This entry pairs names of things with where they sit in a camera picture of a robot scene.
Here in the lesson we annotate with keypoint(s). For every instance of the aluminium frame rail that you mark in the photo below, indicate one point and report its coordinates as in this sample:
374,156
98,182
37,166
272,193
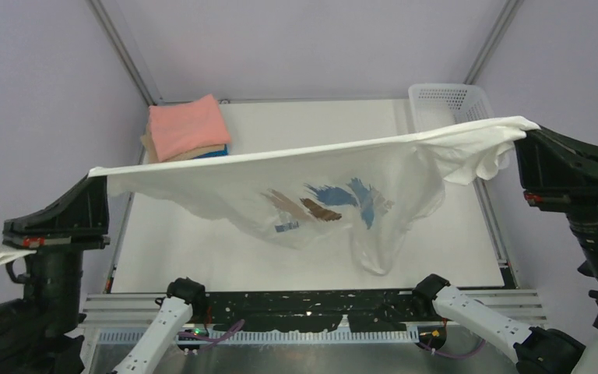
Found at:
111,18

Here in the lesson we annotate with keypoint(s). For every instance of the folded pink t-shirt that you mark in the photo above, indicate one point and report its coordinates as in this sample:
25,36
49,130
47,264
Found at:
181,127

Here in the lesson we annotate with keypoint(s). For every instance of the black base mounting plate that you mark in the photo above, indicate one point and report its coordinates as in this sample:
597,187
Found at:
375,310

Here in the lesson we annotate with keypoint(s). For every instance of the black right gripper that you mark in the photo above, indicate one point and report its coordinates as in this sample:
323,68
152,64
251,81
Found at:
567,171

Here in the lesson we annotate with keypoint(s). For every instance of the white plastic laundry basket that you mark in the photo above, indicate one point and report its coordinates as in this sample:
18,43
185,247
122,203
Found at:
448,103

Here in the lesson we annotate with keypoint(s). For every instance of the white printed t-shirt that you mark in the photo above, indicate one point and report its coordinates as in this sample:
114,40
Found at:
374,190

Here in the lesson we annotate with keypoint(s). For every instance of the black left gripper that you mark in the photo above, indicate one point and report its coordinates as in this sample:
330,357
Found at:
77,216

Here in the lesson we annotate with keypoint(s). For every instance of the white slotted cable duct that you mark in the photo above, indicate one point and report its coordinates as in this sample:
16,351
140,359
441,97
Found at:
339,336

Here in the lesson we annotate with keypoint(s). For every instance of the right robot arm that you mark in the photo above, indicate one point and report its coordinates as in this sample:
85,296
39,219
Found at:
532,349

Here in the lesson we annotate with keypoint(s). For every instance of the folded tan t-shirt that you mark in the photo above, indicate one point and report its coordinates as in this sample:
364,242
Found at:
152,157

